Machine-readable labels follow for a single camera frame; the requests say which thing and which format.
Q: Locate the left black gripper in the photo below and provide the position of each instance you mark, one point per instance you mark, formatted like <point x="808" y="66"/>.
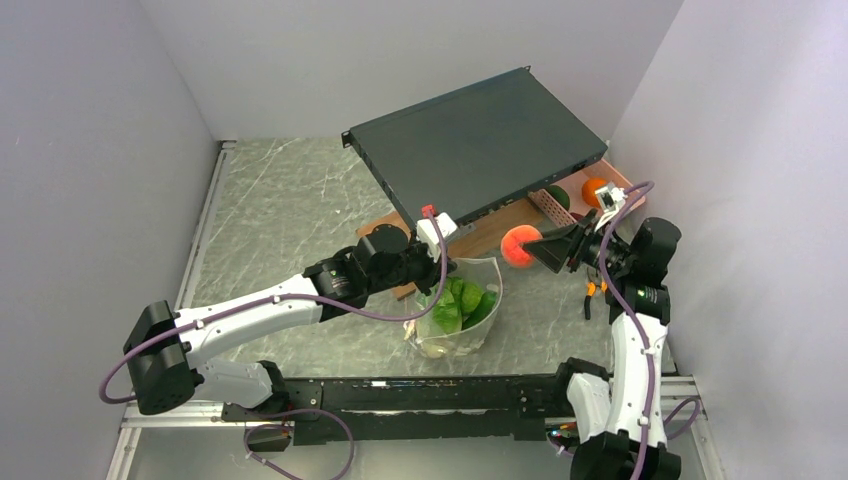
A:
<point x="433" y="269"/>

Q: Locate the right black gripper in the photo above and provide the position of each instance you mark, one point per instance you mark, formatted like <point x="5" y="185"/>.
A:
<point x="564" y="242"/>

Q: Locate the red orange fake peach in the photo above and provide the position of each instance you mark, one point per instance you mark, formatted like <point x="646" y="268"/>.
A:
<point x="512" y="242"/>

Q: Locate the orange fake fruit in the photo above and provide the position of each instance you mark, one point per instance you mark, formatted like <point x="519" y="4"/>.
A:
<point x="588" y="191"/>

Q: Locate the clear zip top bag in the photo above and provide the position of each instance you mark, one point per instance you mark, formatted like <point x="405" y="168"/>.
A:
<point x="486" y="273"/>

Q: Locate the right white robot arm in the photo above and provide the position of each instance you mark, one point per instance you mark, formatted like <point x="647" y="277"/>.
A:
<point x="618" y="412"/>

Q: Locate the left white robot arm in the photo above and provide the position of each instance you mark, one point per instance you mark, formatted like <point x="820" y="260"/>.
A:
<point x="174" y="356"/>

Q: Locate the green fake lettuce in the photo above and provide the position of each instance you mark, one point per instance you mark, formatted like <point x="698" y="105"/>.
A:
<point x="436" y="332"/>

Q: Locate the pink perforated plastic tray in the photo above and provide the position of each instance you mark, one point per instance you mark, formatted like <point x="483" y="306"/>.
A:
<point x="572" y="185"/>

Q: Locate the brown wooden board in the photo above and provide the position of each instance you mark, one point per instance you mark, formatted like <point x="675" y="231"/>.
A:
<point x="480" y="237"/>

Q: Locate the dark rack server chassis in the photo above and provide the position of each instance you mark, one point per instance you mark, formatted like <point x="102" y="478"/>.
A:
<point x="475" y="149"/>

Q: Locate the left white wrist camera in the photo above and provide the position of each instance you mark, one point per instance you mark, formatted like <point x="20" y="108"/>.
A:
<point x="436" y="231"/>

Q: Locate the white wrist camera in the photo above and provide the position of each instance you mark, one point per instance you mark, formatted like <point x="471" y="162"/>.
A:
<point x="436" y="231"/>
<point x="611" y="198"/>

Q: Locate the orange handled pliers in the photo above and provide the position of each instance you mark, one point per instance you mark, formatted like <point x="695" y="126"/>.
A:
<point x="592" y="288"/>

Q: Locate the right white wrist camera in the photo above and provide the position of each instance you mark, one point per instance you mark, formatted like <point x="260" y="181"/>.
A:
<point x="611" y="198"/>

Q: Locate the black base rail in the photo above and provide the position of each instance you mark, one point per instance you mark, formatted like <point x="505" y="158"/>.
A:
<point x="520" y="407"/>

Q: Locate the aluminium frame rail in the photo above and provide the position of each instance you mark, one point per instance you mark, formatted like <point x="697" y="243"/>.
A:
<point x="193" y="414"/>

